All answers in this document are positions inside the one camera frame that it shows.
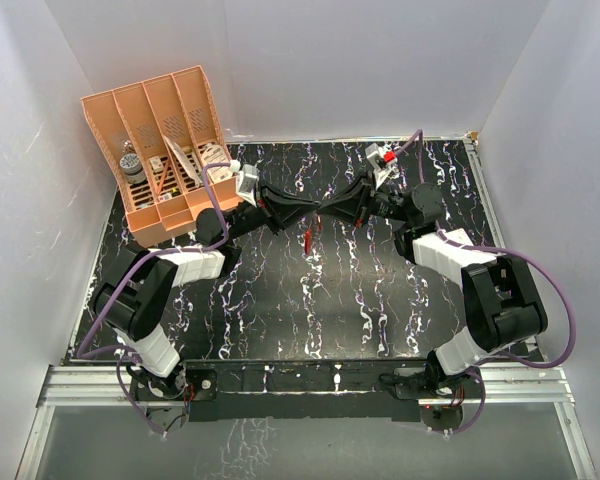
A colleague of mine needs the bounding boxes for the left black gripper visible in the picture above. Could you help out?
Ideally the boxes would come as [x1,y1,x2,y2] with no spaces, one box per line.
[225,182,318,244]

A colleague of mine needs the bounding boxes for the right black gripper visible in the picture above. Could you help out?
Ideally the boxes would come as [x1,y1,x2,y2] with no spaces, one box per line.
[318,170,412,229]

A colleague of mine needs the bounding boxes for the steel key holder red handle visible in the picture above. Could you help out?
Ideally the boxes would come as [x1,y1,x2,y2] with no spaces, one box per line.
[303,213,322,255]

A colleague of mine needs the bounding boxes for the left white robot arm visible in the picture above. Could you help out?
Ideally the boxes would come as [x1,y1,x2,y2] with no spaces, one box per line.
[91,184,320,399]

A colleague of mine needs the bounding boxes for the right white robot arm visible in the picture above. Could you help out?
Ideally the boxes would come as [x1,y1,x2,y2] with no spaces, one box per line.
[319,174,548,398]

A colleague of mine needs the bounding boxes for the white labelled packet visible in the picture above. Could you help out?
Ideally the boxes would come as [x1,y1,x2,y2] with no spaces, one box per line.
[200,142,233,183]

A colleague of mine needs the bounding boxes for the white paper card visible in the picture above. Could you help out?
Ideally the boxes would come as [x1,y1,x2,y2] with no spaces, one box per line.
[163,135,202,188]

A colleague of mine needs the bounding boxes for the white box red label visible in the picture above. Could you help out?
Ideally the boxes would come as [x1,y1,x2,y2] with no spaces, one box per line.
[445,228,474,249]

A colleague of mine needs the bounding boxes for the red pencil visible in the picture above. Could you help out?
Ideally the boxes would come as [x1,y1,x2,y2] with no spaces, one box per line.
[156,158,172,198]

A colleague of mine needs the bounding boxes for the small white eraser block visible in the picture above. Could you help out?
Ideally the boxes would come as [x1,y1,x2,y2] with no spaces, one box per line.
[149,156,164,174]

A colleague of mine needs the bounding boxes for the peach desk organizer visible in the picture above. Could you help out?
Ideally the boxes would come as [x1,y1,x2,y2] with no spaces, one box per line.
[81,66,241,247]

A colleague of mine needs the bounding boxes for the small grey jar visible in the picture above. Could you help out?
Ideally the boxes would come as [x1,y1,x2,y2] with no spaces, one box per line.
[119,153,146,185]

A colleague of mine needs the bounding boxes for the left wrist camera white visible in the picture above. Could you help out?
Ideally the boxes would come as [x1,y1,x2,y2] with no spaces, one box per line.
[229,160,259,206]

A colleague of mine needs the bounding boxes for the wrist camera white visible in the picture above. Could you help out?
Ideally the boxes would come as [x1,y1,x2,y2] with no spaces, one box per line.
[229,160,259,206]
[365,143,398,190]

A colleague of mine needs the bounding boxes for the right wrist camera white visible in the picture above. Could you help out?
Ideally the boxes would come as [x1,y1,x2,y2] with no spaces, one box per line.
[365,143,398,190]

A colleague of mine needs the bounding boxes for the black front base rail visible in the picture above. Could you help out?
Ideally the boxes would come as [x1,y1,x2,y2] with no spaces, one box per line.
[184,359,431,422]

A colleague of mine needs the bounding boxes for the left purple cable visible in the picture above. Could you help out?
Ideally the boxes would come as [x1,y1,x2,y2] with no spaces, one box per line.
[77,162,239,435]

